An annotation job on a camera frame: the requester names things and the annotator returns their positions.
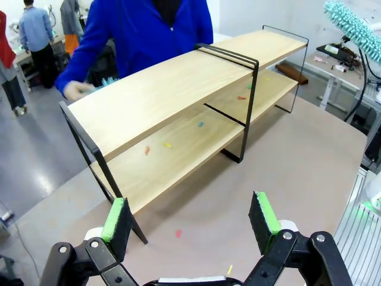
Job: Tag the person's right forearm blue sleeve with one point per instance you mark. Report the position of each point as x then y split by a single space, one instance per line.
78 59

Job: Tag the teal chenille duster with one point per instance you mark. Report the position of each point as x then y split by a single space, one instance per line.
109 82
351 26

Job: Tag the white background table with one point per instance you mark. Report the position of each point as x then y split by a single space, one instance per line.
22 56

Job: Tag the person in red top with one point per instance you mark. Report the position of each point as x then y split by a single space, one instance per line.
9 59

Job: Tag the cluttered workbench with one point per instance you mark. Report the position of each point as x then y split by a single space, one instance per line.
336 62

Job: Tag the teal paper scrap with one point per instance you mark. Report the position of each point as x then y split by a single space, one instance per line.
201 124

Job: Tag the red paper scrap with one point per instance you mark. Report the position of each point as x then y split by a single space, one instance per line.
241 97
178 233

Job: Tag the person in blue shirt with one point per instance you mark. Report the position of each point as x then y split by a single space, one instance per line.
37 38

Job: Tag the person's right hand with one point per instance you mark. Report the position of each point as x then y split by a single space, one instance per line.
74 90

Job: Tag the brown box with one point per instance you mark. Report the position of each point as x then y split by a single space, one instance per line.
290 73

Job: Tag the hanging grey orange clothes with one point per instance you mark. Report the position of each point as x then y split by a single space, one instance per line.
71 26

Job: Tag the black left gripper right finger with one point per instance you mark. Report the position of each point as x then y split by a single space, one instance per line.
263 226

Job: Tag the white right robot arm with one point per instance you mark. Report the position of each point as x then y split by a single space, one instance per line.
373 190

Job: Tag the wooden shelf black metal frame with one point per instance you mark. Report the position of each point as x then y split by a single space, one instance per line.
166 89

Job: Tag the yellow paper scrap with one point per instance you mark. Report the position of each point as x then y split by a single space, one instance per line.
229 269
168 145

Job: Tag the person in blue coat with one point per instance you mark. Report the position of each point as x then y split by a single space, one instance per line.
149 32

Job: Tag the orange paper scrap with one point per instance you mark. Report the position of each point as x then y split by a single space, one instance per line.
147 150

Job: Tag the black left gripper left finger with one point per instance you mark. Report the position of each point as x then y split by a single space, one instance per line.
117 229

